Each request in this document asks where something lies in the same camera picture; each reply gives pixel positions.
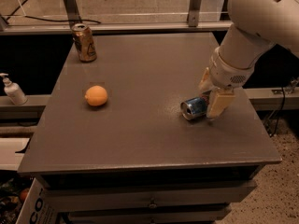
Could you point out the grey drawer cabinet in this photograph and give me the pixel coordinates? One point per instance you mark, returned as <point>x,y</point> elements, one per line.
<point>135,159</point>

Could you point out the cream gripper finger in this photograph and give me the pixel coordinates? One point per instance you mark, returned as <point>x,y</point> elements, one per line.
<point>219,100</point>
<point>206,84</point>

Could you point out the blue silver redbull can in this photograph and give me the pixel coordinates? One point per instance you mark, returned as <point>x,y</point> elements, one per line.
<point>196,107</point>

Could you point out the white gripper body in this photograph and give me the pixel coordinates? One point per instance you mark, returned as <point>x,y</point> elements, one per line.
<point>228,72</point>

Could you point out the white cardboard box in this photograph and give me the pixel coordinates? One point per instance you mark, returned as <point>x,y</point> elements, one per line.
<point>36,208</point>

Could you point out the white pump lotion bottle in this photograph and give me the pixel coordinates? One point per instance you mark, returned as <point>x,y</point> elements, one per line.
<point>13,90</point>

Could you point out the gold beverage can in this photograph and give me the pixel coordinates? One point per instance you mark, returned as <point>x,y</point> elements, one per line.
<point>83,38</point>

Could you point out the orange fruit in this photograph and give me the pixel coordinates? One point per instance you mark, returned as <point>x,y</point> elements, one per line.
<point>96,96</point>

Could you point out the metal railing frame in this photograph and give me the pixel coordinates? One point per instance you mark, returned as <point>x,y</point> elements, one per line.
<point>107,17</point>

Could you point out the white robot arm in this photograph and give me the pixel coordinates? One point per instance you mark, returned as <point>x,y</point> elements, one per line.
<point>257,26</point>

